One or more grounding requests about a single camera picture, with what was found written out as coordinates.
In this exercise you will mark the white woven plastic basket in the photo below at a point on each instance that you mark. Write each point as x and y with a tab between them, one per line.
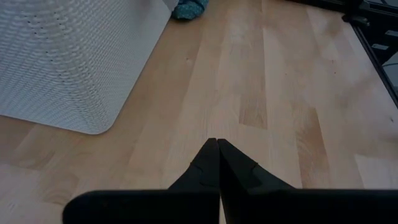
62	62

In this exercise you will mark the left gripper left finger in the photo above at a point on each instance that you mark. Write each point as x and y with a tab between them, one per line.
199	199

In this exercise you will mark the black aluminium table frame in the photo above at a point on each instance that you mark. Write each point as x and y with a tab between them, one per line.
370	53

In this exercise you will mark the dark teal garment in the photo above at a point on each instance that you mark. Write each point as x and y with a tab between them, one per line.
189	9

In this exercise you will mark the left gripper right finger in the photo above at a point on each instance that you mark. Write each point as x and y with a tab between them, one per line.
248	199

